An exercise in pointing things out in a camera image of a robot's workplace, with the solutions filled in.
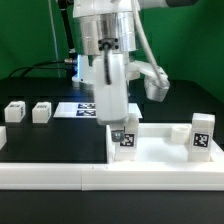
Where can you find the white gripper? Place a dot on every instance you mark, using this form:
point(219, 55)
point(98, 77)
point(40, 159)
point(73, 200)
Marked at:
point(111, 78)

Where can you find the white square table top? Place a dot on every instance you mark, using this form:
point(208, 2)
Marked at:
point(162, 143)

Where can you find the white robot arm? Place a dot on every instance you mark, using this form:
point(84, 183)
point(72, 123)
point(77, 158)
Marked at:
point(111, 32)

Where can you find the white marker sheet with tags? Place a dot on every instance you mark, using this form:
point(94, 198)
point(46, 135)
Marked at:
point(75, 110)

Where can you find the white U-shaped obstacle fence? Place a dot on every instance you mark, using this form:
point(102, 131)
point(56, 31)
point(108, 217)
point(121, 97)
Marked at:
point(113, 176)

